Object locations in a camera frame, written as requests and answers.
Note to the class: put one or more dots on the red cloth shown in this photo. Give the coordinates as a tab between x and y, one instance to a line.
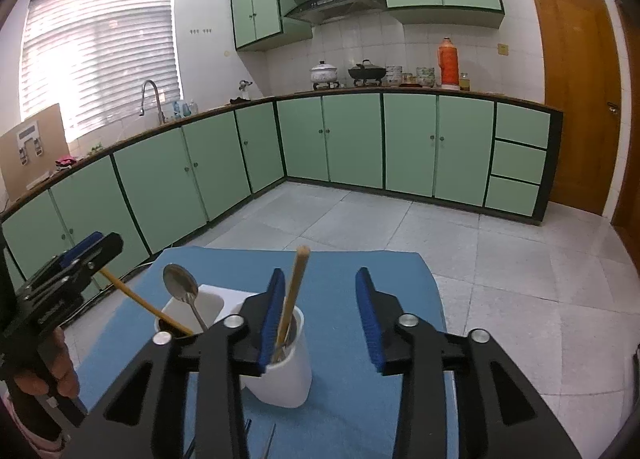
66	161

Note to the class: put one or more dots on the stack of bowls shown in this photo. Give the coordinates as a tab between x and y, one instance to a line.
394	75

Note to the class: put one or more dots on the person's left hand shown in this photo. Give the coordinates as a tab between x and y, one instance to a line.
65	369

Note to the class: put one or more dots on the white cooking pot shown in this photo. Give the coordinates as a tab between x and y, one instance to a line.
324	74

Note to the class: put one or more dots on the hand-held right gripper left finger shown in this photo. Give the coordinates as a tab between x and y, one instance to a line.
272	319

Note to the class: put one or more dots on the plain wooden door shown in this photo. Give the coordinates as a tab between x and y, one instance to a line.
631	164

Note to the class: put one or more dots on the grey chopstick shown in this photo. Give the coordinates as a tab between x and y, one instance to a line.
269	444

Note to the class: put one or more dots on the large silver spoon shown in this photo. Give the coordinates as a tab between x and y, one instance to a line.
180	281

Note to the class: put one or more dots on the blue tablecloth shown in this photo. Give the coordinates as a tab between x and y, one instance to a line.
340	389

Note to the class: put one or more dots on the gas stove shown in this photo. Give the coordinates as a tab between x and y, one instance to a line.
350	84

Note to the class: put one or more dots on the dark blue chopstick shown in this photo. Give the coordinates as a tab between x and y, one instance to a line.
248	431

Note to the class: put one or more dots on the green base cabinets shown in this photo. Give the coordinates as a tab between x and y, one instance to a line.
350	139

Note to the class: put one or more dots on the glass jar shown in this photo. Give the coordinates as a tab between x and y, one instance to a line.
465	82

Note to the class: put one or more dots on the patterned bowl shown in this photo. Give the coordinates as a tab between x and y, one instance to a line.
425	75

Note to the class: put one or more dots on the white window blind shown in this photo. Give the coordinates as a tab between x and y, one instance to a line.
100	54

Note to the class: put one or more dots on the black range hood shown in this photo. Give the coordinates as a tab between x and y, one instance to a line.
340	4

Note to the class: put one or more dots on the orange thermos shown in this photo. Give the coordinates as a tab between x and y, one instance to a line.
449	64

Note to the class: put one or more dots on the clear plastic bottle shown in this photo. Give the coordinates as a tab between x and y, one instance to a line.
182	109

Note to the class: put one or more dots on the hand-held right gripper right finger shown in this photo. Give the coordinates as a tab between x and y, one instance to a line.
372	324

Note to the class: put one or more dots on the wooden chopstick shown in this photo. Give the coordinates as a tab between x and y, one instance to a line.
298	269
140	300

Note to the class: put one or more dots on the black wok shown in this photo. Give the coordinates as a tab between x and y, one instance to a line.
367	73

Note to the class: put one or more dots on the chrome faucet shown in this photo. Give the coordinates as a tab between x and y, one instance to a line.
160	111

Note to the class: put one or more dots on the person's left forearm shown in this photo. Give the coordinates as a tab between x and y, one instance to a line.
30	444

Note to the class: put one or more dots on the cardboard box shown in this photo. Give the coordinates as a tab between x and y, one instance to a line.
50	174

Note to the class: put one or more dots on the wall outlet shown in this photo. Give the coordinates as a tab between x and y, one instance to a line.
503	49

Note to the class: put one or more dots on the small metal teapot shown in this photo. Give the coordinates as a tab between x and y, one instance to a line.
244	90

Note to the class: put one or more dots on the white two-compartment utensil holder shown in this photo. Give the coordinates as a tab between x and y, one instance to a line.
285	384

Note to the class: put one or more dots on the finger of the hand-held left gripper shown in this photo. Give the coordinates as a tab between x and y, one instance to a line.
82	245
107	251

